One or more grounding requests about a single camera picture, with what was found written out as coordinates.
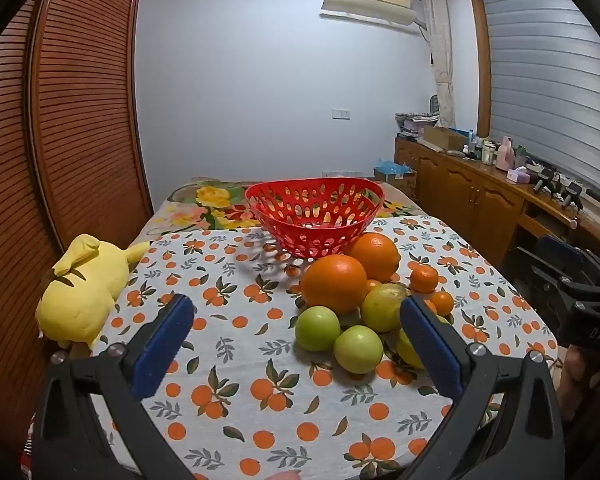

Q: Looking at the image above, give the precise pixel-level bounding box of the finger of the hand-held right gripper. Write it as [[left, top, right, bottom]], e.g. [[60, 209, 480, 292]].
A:
[[510, 246, 576, 306], [537, 234, 588, 273]]

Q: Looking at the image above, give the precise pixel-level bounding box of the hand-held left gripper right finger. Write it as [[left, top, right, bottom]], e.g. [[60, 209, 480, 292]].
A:
[[399, 294, 566, 480]]

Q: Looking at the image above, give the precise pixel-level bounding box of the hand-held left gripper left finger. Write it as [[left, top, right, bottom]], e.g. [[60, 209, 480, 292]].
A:
[[32, 294, 203, 480]]

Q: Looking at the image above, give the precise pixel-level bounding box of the yellow-green guava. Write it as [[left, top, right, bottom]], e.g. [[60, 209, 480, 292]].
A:
[[361, 283, 409, 333], [396, 314, 452, 371]]

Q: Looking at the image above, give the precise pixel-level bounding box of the light green guava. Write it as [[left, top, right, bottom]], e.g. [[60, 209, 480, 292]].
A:
[[294, 306, 341, 352], [333, 325, 384, 374]]

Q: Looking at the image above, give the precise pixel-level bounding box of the large orange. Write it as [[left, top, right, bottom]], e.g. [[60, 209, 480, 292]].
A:
[[349, 232, 401, 283], [300, 254, 369, 316]]

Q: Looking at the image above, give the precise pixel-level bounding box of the red perforated plastic basket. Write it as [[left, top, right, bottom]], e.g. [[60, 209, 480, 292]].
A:
[[245, 178, 386, 260]]

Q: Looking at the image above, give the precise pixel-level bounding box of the person's right hand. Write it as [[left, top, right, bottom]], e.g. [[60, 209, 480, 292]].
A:
[[560, 346, 600, 423]]

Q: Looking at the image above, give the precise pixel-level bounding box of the black clamp device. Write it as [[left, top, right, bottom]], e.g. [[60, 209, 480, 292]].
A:
[[562, 182, 586, 211], [532, 170, 556, 196]]

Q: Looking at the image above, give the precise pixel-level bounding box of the orange-print white tablecloth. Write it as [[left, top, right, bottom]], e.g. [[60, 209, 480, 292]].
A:
[[87, 215, 563, 480]]

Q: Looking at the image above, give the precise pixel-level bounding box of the yellow plush toy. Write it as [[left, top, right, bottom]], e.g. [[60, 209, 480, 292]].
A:
[[35, 233, 151, 358]]

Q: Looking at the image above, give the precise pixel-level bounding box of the long wooden cabinet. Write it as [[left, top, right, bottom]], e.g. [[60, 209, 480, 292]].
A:
[[394, 137, 600, 281]]

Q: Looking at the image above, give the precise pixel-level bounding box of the pink bottle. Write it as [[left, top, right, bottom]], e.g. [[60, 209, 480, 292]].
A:
[[495, 136, 515, 171]]

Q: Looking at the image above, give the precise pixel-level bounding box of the open cardboard box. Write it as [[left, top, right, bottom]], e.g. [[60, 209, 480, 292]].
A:
[[422, 126, 468, 151]]

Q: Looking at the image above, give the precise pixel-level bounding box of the cardboard box with blue bags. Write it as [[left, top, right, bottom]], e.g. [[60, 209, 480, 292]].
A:
[[373, 158, 417, 196]]

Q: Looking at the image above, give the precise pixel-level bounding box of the stack of papers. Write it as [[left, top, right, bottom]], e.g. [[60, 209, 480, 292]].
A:
[[395, 110, 438, 138]]

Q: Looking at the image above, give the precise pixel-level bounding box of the cream tied curtain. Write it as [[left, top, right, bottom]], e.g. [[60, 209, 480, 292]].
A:
[[419, 0, 456, 128]]

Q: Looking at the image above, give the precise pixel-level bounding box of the brown slatted wooden wardrobe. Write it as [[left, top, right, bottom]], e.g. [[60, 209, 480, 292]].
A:
[[0, 0, 156, 480]]

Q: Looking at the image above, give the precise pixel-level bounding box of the wooden window frame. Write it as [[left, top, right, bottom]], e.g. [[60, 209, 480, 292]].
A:
[[469, 0, 493, 138]]

